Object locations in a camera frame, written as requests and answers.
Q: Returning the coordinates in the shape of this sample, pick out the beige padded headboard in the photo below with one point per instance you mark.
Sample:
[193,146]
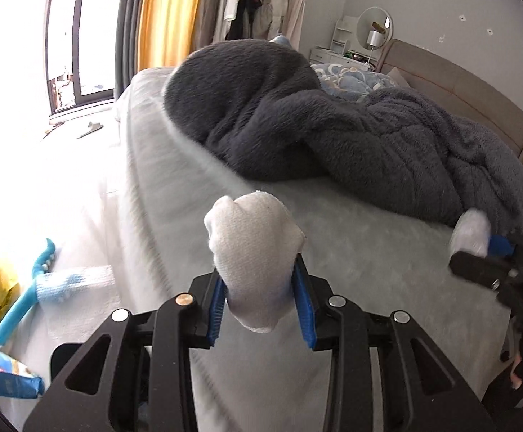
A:
[459,85]

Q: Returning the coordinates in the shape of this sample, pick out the yellow curtain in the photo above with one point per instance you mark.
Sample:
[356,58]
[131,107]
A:
[171,9]

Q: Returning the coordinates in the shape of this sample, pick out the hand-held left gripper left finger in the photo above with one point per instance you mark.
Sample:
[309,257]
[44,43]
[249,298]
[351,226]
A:
[216,310]

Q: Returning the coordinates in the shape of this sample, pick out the hanging cream trousers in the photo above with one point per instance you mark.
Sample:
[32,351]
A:
[296,18]

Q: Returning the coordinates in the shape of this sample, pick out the dark framed window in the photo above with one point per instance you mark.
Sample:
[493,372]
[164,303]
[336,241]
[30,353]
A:
[79,31]

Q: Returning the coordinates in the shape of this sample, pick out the dark grey fleece blanket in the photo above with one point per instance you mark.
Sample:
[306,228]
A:
[288,112]

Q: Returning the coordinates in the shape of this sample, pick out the light blue sock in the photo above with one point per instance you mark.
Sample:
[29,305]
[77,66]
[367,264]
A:
[72,283]

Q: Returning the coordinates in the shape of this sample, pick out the silver table lamp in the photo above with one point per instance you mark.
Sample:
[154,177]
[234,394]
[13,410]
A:
[373,38]

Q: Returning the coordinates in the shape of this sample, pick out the white sock ball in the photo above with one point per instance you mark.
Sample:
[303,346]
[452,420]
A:
[252,252]

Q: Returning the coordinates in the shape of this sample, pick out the white slipper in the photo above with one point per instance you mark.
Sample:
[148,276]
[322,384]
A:
[90,129]

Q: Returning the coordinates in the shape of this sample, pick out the blue patterned pillow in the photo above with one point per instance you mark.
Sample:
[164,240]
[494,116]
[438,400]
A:
[347,78]

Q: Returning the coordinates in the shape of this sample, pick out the white desktop shelf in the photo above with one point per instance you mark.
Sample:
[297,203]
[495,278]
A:
[345,31]

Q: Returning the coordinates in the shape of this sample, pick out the round white mirror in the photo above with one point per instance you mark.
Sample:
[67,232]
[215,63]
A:
[376,18]

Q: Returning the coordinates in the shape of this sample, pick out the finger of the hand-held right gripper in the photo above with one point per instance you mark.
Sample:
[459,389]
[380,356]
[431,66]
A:
[502,245]
[482,270]

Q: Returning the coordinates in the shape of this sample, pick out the grey curtain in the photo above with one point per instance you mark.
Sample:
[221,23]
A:
[131,22]

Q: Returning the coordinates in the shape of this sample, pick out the white fluffy cloth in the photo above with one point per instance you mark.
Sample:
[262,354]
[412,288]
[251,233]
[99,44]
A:
[471,231]

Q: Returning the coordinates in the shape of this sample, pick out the blue snack packet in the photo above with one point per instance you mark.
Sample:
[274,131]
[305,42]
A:
[5,375]

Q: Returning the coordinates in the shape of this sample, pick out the person's right hand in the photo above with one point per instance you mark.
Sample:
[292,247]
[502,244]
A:
[519,371]

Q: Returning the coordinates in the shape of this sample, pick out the white dresser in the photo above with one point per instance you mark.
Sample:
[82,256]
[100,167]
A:
[327,54]

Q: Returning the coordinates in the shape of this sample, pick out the hanging grey garment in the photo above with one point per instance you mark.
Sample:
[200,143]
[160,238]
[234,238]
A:
[209,4]

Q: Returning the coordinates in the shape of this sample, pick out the hanging white garment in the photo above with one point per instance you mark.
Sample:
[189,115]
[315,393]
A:
[232,4]

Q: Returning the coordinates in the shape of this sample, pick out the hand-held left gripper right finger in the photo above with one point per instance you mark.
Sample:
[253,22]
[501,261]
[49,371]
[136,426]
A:
[304,310]

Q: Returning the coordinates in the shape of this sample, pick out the light grey fluffy bedspread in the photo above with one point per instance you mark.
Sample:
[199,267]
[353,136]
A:
[356,243]

